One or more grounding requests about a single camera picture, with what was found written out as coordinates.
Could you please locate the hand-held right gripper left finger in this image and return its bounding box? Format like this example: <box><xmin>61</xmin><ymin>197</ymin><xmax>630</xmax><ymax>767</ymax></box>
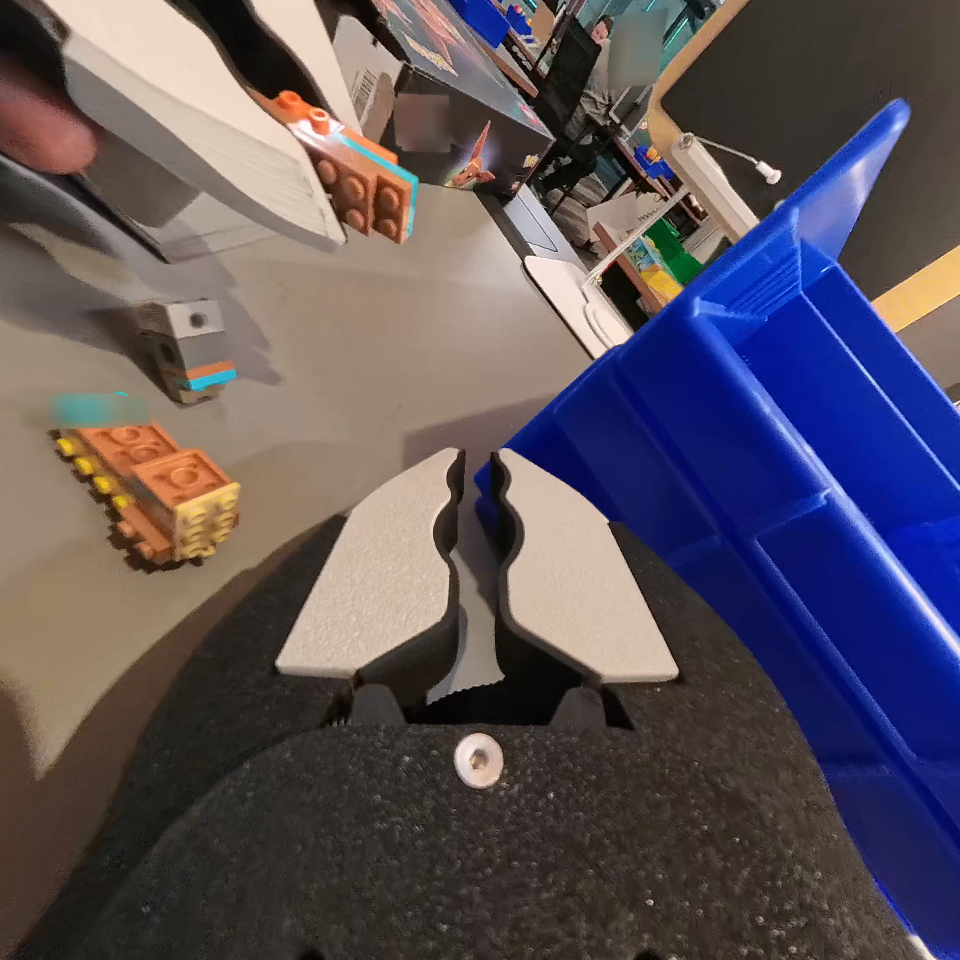
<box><xmin>276</xmin><ymin>448</ymin><xmax>466</xmax><ymax>680</ymax></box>

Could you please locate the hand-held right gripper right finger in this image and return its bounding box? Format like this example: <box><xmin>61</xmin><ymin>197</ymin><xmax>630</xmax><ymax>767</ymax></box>
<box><xmin>491</xmin><ymin>448</ymin><xmax>680</xmax><ymax>687</ymax></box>

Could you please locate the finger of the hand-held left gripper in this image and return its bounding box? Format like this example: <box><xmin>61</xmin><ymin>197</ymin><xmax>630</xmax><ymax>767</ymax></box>
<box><xmin>45</xmin><ymin>0</ymin><xmax>350</xmax><ymax>252</ymax></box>
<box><xmin>247</xmin><ymin>0</ymin><xmax>366</xmax><ymax>136</ymax></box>

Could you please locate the orange and teal brick cluster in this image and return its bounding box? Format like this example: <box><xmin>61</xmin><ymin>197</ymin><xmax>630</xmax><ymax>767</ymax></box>
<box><xmin>273</xmin><ymin>90</ymin><xmax>420</xmax><ymax>246</ymax></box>

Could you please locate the grey and teal brick cluster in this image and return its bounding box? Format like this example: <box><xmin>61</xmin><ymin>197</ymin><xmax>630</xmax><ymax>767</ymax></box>
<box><xmin>137</xmin><ymin>298</ymin><xmax>239</xmax><ymax>406</ymax></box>

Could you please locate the blue plastic bin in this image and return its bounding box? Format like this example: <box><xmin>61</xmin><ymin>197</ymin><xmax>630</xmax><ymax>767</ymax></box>
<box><xmin>474</xmin><ymin>97</ymin><xmax>960</xmax><ymax>954</ymax></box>

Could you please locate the multicoloured toy brick assembly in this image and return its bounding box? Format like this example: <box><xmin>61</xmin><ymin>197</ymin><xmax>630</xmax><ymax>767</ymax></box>
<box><xmin>51</xmin><ymin>421</ymin><xmax>243</xmax><ymax>565</ymax></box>

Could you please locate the person's left hand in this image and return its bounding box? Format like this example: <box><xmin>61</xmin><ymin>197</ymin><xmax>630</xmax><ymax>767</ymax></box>
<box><xmin>0</xmin><ymin>60</ymin><xmax>104</xmax><ymax>177</ymax></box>

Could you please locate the printed cardboard box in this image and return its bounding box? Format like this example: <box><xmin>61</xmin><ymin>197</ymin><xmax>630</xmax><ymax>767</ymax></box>
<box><xmin>333</xmin><ymin>0</ymin><xmax>556</xmax><ymax>198</ymax></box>

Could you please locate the black office chair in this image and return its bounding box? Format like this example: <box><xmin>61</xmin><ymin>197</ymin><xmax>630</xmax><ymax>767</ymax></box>
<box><xmin>536</xmin><ymin>15</ymin><xmax>601</xmax><ymax>132</ymax></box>

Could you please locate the white plastic panel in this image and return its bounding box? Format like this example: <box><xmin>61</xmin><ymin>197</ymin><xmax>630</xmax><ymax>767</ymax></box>
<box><xmin>523</xmin><ymin>255</ymin><xmax>639</xmax><ymax>361</ymax></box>

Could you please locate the pile of colourful toy bricks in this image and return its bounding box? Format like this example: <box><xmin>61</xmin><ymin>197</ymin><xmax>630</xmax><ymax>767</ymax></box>
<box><xmin>622</xmin><ymin>217</ymin><xmax>706</xmax><ymax>309</ymax></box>

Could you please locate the black board panel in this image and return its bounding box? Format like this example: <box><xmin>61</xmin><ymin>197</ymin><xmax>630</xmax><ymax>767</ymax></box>
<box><xmin>646</xmin><ymin>0</ymin><xmax>960</xmax><ymax>331</ymax></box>

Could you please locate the white board bracket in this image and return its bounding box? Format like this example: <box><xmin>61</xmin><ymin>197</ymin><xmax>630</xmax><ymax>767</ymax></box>
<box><xmin>667</xmin><ymin>131</ymin><xmax>785</xmax><ymax>241</ymax></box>

